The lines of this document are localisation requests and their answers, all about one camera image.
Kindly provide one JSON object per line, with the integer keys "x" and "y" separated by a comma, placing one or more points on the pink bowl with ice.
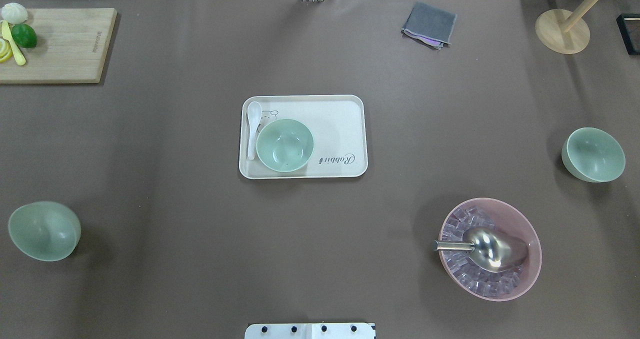
{"x": 506, "y": 219}

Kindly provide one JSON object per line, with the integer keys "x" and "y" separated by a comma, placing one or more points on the lemon slice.
{"x": 6, "y": 51}

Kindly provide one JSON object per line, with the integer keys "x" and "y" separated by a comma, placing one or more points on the wooden cutting board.
{"x": 72, "y": 47}

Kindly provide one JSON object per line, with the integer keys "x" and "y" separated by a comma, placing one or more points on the beige rabbit serving tray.
{"x": 337, "y": 123}

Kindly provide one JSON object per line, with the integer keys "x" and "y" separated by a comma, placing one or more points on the green lime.
{"x": 24, "y": 36}

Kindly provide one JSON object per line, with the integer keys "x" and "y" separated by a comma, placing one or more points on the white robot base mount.
{"x": 319, "y": 330}

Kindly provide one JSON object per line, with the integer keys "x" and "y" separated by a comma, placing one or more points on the wooden mug stand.
{"x": 564, "y": 31}

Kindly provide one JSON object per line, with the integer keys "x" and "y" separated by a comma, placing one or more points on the white garlic bulb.
{"x": 14, "y": 13}

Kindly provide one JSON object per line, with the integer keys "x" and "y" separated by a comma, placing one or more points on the green bowl on tray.
{"x": 285, "y": 145}

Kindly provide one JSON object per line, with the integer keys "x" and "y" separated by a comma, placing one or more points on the grey folded cloth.
{"x": 430, "y": 25}

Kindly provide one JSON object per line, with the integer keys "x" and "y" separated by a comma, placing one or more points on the metal ice scoop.
{"x": 491, "y": 250}

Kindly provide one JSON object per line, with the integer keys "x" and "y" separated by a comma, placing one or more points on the white ceramic spoon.
{"x": 254, "y": 116}

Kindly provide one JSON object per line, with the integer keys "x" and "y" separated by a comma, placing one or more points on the black tray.
{"x": 629, "y": 27}

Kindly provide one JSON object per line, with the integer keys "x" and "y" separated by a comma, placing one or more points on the yellow plastic knife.
{"x": 15, "y": 50}

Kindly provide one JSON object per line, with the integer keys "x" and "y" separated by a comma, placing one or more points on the green bowl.
{"x": 592, "y": 155}
{"x": 285, "y": 145}
{"x": 45, "y": 230}

